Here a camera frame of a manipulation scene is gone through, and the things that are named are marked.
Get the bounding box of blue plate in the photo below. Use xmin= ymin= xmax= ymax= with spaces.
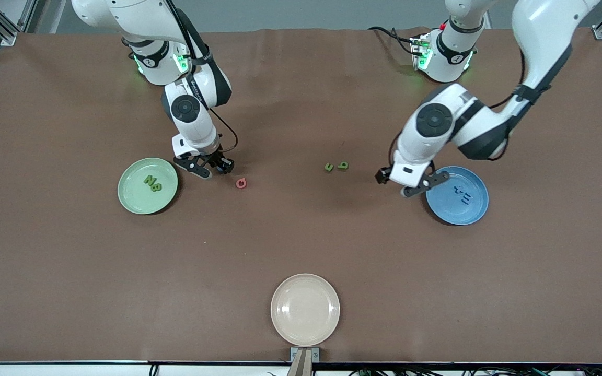
xmin=425 ymin=166 xmax=489 ymax=226

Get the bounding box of light green plate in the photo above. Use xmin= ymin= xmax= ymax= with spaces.
xmin=118 ymin=158 xmax=179 ymax=215

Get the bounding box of brown table cover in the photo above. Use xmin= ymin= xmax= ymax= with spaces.
xmin=0 ymin=27 xmax=602 ymax=365

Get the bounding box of beige plate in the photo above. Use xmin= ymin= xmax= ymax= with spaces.
xmin=271 ymin=274 xmax=341 ymax=347

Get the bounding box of black arm base cable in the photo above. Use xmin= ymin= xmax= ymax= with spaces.
xmin=368 ymin=25 xmax=418 ymax=55

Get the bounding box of camera support post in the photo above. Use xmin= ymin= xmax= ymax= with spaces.
xmin=286 ymin=349 xmax=314 ymax=376

